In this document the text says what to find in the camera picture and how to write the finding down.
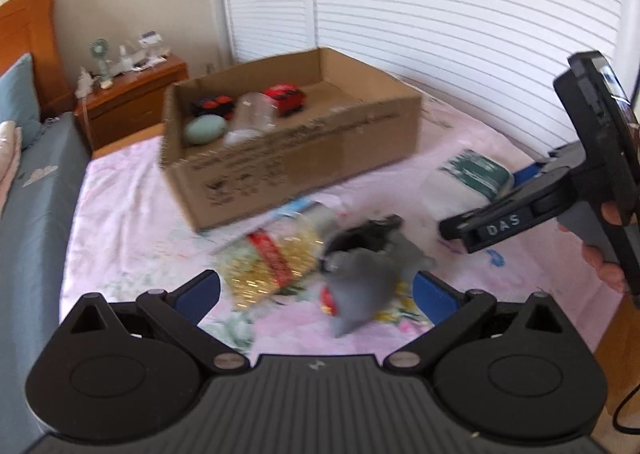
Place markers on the wooden nightstand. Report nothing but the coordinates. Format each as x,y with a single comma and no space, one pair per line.
135,103

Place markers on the small green desk fan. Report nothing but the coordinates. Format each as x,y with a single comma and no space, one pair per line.
101,53

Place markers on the white louvred wardrobe doors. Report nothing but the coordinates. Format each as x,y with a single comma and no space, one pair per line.
450,8

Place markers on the pink floral cloth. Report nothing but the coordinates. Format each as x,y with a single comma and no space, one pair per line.
135,214

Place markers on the capsule bottle with red label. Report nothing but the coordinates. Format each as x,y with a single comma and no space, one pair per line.
260,259

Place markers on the blue bed sheet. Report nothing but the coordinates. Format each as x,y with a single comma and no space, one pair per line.
35,234

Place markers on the wooden bed headboard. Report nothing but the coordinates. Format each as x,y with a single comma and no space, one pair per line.
30,33

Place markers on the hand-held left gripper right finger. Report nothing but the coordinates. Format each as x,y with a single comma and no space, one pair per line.
435,299

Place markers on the pink floral quilt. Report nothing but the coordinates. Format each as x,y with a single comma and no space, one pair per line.
7,158

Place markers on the small clear spray bottle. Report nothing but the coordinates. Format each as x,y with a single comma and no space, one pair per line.
124,58

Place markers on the clear plastic cup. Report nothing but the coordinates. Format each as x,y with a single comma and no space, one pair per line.
250,116

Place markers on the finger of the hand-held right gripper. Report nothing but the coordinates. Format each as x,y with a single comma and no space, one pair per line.
500,229
527,176

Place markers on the person's right hand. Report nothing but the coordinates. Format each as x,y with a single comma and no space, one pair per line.
605,274

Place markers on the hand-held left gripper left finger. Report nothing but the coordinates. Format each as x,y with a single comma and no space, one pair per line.
200,291

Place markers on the red toy car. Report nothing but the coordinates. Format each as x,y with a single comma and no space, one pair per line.
285,96

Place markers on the grey elephant toy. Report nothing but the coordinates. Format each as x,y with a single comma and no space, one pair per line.
360,284

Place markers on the brown cardboard box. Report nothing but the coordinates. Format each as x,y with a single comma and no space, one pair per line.
300,158

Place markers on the green and white medical package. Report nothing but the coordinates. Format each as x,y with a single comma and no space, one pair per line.
465,178

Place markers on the blue floral pillow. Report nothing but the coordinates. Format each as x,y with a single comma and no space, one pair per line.
17,103

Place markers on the pale green egg-shaped object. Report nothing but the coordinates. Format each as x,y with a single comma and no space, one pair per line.
202,129

